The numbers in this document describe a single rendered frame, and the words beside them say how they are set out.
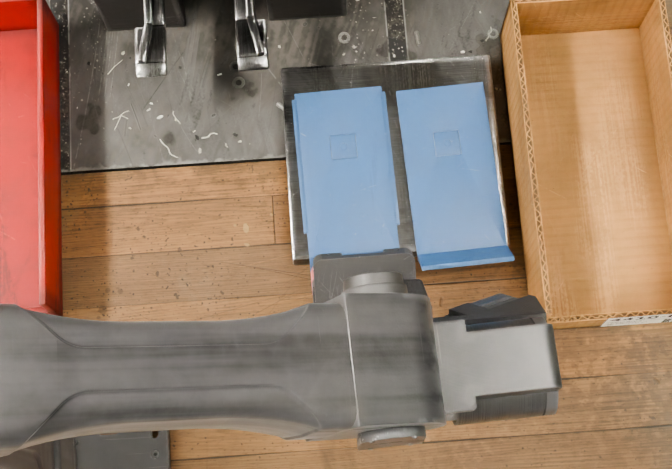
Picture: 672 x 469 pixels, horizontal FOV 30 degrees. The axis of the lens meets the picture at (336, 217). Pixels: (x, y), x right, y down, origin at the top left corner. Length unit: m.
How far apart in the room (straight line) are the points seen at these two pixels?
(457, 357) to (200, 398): 0.17
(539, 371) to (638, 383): 0.31
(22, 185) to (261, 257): 0.20
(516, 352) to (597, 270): 0.32
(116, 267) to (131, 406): 0.45
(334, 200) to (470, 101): 0.14
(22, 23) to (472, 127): 0.38
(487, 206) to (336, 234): 0.12
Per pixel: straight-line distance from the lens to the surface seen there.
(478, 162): 1.00
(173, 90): 1.04
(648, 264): 1.02
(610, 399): 1.00
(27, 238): 1.02
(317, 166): 0.99
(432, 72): 1.02
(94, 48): 1.07
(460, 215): 0.98
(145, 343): 0.58
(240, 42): 0.96
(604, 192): 1.02
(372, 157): 0.99
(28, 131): 1.05
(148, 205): 1.02
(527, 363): 0.70
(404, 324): 0.64
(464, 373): 0.69
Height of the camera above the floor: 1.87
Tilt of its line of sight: 75 degrees down
